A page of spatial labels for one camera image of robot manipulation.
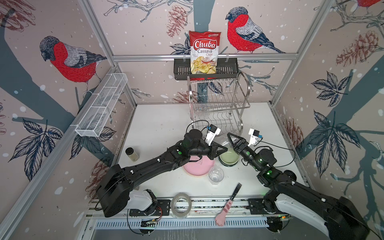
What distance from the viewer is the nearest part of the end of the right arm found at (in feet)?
2.17

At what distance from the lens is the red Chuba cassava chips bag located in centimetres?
83

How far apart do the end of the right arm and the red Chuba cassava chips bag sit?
41cm
